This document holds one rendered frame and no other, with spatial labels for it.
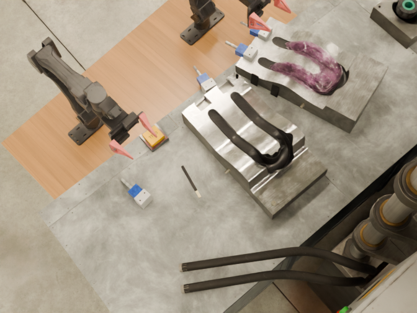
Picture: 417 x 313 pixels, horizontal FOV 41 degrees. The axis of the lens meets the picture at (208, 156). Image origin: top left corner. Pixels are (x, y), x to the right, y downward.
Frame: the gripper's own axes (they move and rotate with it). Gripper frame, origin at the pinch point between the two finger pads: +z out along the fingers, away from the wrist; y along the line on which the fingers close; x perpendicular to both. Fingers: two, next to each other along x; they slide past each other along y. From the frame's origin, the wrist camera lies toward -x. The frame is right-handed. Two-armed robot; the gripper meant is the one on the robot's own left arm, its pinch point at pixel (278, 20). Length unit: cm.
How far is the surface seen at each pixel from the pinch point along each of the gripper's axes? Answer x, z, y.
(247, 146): 29.2, 15.1, -29.9
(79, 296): 120, -15, -115
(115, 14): 122, -124, 7
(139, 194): 35, -2, -68
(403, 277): -28, 75, -47
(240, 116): 31.6, 4.4, -22.3
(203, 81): 36.2, -17.5, -19.4
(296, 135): 26.4, 25.3, -16.0
